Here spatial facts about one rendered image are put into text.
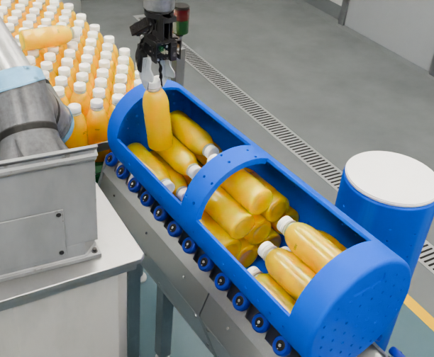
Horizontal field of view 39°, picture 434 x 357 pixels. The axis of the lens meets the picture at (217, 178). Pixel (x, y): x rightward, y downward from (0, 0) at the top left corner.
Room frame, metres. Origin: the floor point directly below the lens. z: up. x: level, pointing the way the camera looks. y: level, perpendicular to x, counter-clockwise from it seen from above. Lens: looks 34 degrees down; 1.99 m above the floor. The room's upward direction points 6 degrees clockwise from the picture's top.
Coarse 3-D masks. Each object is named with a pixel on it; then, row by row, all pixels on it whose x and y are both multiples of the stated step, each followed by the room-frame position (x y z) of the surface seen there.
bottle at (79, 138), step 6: (72, 114) 1.58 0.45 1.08; (78, 114) 1.59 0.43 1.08; (78, 120) 1.58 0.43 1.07; (84, 120) 1.60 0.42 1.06; (78, 126) 1.57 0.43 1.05; (84, 126) 1.59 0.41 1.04; (72, 132) 1.57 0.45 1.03; (78, 132) 1.57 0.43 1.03; (84, 132) 1.59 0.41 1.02; (72, 138) 1.57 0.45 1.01; (78, 138) 1.57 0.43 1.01; (84, 138) 1.59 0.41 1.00; (66, 144) 1.58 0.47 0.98; (72, 144) 1.57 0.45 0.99; (78, 144) 1.57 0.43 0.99; (84, 144) 1.58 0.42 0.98
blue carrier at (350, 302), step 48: (192, 96) 1.51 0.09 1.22; (144, 144) 1.54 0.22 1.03; (240, 144) 1.43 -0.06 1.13; (192, 192) 1.15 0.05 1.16; (288, 192) 1.27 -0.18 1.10; (240, 288) 0.97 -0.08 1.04; (336, 288) 0.83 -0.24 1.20; (384, 288) 0.90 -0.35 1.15; (288, 336) 0.83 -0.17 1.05; (336, 336) 0.83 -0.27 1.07
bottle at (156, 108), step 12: (144, 96) 1.43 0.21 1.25; (156, 96) 1.42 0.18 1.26; (144, 108) 1.42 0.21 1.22; (156, 108) 1.41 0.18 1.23; (168, 108) 1.43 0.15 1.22; (156, 120) 1.41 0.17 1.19; (168, 120) 1.43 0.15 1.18; (156, 132) 1.41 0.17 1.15; (168, 132) 1.43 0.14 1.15; (156, 144) 1.41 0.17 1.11; (168, 144) 1.43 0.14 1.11
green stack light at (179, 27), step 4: (176, 24) 2.10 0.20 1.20; (180, 24) 2.10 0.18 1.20; (184, 24) 2.10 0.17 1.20; (188, 24) 2.12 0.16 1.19; (176, 28) 2.10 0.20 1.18; (180, 28) 2.10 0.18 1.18; (184, 28) 2.10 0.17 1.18; (188, 28) 2.12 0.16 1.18; (172, 32) 2.11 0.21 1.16; (176, 32) 2.10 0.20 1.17; (180, 32) 2.10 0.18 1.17; (184, 32) 2.10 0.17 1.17; (188, 32) 2.12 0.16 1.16
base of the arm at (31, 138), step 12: (12, 132) 0.98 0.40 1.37; (24, 132) 0.98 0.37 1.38; (36, 132) 0.99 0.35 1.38; (48, 132) 1.00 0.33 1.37; (0, 144) 0.99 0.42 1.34; (12, 144) 0.97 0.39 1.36; (24, 144) 0.96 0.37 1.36; (36, 144) 0.96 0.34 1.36; (48, 144) 0.98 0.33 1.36; (60, 144) 1.01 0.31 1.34; (0, 156) 0.97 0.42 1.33; (12, 156) 0.95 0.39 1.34; (24, 156) 0.94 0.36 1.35
